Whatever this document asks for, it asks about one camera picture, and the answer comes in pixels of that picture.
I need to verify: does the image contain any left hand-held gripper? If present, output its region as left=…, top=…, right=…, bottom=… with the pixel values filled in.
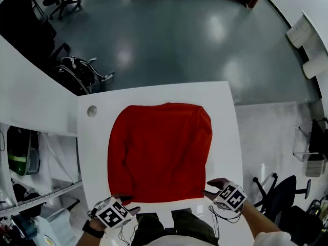
left=88, top=194, right=141, bottom=230

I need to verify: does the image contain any person's right forearm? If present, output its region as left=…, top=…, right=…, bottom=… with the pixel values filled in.
left=240, top=200, right=282, bottom=239

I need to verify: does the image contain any white metal shelf rack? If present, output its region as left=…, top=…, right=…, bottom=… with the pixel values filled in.
left=0, top=123, right=84, bottom=215

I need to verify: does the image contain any black chrome-frame visitor chair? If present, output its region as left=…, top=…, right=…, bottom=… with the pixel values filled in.
left=293, top=118, right=328, bottom=178

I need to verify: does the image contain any black wristwatch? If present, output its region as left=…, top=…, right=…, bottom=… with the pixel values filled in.
left=81, top=219, right=105, bottom=239

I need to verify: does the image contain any red shirt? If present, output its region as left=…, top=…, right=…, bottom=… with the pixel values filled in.
left=107, top=102, right=213, bottom=206

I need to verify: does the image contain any white curved console table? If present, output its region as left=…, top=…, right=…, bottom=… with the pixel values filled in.
left=286, top=10, right=328, bottom=79

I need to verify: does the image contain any teal black device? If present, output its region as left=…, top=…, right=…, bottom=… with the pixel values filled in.
left=11, top=214, right=39, bottom=240

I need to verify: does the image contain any person's left forearm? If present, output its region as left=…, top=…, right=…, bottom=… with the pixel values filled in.
left=78, top=218, right=106, bottom=246

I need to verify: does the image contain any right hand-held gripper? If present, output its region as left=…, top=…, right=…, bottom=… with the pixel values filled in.
left=203, top=177, right=249, bottom=213

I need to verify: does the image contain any black swivel office chair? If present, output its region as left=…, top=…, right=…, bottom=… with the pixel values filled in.
left=252, top=173, right=312, bottom=225

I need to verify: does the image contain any black backpack with white straps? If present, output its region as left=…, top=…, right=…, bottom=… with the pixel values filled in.
left=55, top=56, right=116, bottom=96

